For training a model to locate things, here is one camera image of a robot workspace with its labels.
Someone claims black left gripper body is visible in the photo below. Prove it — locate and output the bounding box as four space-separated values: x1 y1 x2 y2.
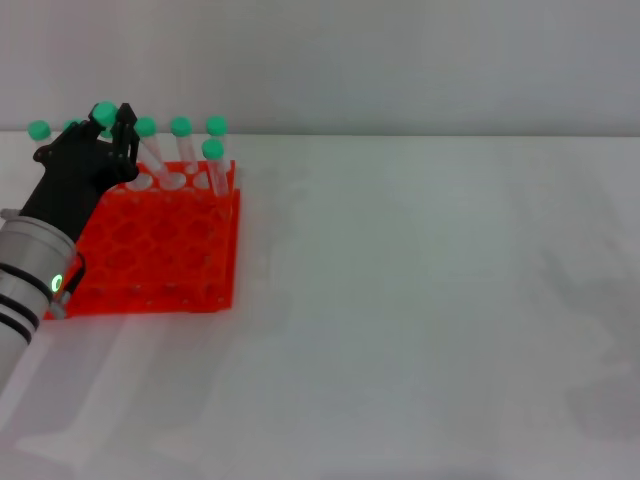
19 132 141 245

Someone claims green-capped graduated test tube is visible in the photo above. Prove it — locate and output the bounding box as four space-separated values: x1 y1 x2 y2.
93 101 120 129

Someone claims orange test tube rack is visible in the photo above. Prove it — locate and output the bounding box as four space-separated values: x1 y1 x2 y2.
43 159 243 321

